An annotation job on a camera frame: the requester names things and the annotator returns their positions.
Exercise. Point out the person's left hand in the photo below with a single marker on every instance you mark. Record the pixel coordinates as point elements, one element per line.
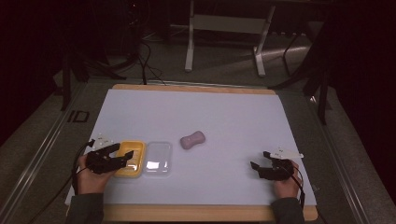
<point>91,179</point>

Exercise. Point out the clear plastic soap dish lid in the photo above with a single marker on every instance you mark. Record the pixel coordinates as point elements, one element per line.
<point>158,158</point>

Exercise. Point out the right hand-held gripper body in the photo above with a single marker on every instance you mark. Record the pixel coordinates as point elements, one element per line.
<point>278,166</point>

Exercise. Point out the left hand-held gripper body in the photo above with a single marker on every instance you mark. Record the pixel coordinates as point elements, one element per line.
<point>99,161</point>

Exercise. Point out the metal floor rail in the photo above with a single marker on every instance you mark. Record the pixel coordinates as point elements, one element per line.
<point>339,168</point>
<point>37,158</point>

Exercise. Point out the pink soap bar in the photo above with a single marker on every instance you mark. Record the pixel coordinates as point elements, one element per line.
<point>192,139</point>

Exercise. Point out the yellow soap dish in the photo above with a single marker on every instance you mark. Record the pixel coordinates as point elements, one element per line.
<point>132,160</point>

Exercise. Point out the white mat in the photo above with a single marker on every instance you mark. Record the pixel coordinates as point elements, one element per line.
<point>193,146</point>

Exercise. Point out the white metal desk frame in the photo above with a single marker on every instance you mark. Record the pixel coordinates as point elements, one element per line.
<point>229,34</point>

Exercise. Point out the person's right hand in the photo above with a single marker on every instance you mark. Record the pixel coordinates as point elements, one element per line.
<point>288,185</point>

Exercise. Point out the black stand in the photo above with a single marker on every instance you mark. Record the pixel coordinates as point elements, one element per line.
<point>67,84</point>
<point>320,90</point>

